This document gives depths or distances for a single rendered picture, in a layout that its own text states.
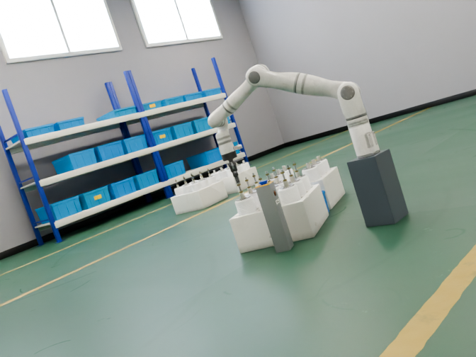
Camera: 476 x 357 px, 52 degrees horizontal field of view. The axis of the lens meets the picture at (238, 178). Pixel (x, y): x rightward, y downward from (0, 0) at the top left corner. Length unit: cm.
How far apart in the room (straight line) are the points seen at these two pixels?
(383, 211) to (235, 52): 826
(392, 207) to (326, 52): 759
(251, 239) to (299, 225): 26
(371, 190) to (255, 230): 60
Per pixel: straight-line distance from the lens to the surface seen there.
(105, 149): 689
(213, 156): 800
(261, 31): 1046
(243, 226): 240
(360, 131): 215
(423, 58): 881
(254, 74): 224
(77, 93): 778
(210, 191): 474
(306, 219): 230
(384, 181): 214
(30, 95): 747
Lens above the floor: 56
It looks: 5 degrees down
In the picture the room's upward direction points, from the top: 18 degrees counter-clockwise
